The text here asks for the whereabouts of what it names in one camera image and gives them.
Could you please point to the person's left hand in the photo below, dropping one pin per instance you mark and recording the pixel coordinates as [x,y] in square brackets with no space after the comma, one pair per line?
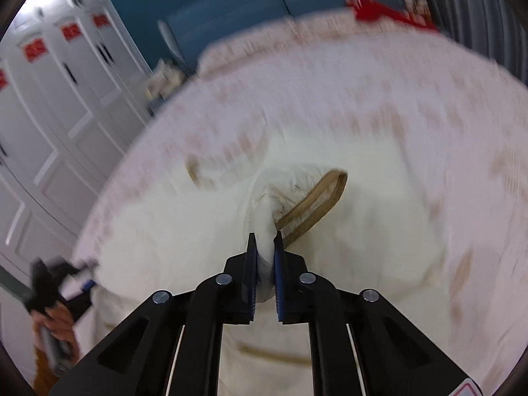
[62,324]

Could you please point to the blue padded headboard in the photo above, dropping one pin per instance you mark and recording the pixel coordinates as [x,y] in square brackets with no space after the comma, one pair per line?
[255,8]

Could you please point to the white panelled wardrobe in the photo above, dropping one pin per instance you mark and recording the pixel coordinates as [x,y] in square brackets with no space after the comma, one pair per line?
[53,140]

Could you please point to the beige bag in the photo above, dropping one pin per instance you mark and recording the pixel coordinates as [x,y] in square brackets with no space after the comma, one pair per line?
[165,80]

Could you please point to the red wardrobe sticker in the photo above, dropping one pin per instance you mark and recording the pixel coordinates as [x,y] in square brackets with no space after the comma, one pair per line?
[71,31]
[35,49]
[100,19]
[2,79]

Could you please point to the cream garment with tan trim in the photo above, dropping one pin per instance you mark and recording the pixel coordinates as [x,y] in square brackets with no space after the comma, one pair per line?
[371,214]

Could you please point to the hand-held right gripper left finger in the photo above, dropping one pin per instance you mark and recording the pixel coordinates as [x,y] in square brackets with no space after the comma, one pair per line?
[250,264]

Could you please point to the pink butterfly print bed blanket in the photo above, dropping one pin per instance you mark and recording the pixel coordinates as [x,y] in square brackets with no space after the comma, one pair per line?
[330,78]

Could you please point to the grey pleated curtain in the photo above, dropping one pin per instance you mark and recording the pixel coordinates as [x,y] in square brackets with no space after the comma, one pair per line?
[466,12]

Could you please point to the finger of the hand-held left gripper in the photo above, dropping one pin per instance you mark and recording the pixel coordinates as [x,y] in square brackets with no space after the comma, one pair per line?
[80,303]

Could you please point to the red cloth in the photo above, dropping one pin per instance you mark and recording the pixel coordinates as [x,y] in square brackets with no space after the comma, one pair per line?
[383,12]

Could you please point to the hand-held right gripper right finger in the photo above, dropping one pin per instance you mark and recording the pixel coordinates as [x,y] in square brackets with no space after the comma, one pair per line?
[279,268]

